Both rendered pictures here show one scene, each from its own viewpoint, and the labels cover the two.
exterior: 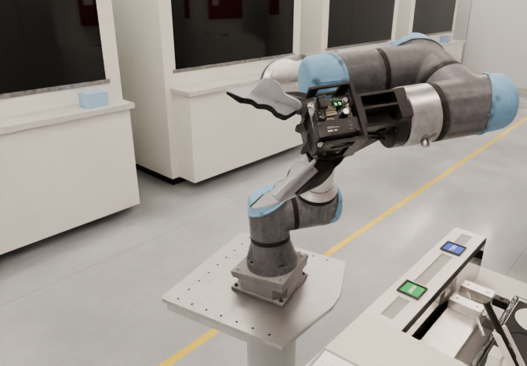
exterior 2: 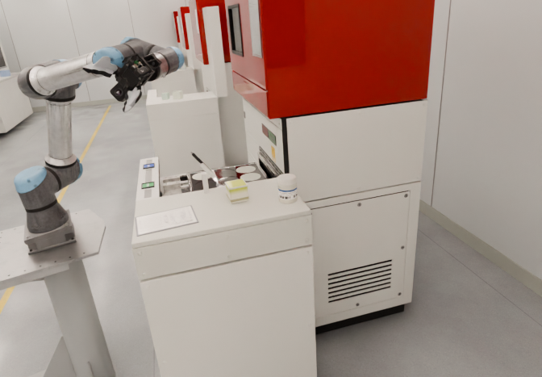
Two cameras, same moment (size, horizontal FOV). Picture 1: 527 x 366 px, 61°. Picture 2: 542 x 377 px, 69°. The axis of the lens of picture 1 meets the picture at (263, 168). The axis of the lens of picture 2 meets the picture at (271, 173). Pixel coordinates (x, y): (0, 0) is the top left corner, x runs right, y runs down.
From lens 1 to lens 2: 0.80 m
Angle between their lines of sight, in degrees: 52
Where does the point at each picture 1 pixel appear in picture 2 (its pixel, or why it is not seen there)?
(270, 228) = (45, 193)
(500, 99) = (179, 55)
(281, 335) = (91, 249)
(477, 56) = not seen: hidden behind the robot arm
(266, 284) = (58, 232)
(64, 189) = not seen: outside the picture
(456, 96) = (167, 55)
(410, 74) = (141, 52)
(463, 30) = (15, 64)
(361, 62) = (123, 48)
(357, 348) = (148, 210)
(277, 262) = (58, 215)
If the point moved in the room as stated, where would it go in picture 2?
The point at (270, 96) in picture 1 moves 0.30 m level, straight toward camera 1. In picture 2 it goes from (103, 66) to (184, 67)
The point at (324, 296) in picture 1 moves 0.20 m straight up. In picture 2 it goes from (95, 225) to (84, 183)
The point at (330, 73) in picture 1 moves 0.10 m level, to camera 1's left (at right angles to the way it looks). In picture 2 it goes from (115, 55) to (85, 59)
